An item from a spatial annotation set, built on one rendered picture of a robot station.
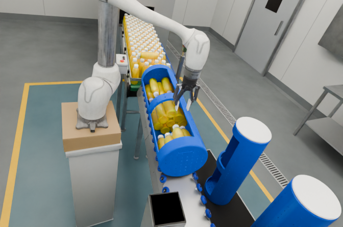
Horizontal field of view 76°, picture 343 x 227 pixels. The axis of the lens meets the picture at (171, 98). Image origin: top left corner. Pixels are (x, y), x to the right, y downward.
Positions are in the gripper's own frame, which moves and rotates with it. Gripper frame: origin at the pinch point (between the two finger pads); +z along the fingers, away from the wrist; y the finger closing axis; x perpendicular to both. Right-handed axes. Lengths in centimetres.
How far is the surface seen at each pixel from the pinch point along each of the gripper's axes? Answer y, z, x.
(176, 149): -6.7, 12.3, -21.6
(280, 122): 238, 136, 123
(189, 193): 5, 40, -31
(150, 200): -35, -38, -73
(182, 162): -0.7, 23.6, -21.7
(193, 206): 5, 40, -39
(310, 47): 312, 37, 213
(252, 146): 61, 35, -4
